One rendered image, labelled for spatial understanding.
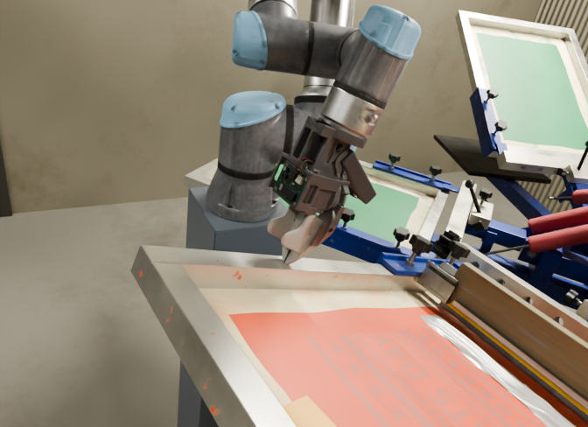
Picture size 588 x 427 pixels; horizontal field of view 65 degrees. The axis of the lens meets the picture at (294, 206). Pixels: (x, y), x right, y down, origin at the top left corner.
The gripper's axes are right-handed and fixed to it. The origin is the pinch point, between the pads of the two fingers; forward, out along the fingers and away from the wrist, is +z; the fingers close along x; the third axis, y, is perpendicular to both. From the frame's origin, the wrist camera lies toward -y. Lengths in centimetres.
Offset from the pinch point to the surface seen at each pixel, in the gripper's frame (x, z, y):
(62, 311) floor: -147, 125, -32
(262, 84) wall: -226, -6, -146
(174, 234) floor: -191, 99, -102
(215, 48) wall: -231, -15, -105
